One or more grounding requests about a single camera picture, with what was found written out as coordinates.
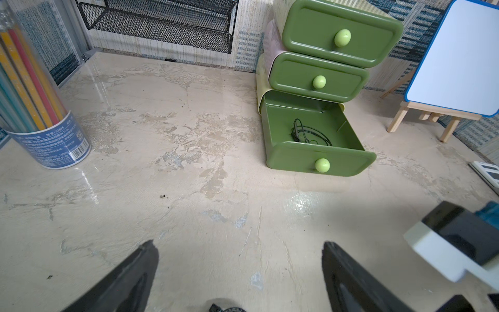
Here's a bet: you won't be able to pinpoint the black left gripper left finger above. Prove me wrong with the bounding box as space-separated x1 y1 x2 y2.
64 240 159 311

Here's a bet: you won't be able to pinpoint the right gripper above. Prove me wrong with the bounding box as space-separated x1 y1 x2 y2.
437 293 498 312

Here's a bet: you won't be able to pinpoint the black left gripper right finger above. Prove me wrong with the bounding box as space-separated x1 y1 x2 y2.
322 241 412 311

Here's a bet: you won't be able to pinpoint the black earphones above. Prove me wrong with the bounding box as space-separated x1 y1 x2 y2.
208 303 247 312
291 118 333 146

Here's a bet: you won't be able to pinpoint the green drawer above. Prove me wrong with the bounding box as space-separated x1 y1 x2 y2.
273 0 404 68
260 90 376 177
268 52 369 103

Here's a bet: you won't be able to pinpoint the green drawer cabinet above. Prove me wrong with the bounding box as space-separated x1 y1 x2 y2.
255 0 404 116

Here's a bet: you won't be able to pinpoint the white calculator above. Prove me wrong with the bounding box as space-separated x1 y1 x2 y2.
469 161 499 194

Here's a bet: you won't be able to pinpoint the pencil cup blue lid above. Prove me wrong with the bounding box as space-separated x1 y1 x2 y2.
1 1 91 170

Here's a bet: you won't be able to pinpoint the blue framed whiteboard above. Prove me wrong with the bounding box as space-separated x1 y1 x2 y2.
404 1 498 117

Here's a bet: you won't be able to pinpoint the black wire mesh shelf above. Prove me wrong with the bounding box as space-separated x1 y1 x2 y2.
75 1 239 54

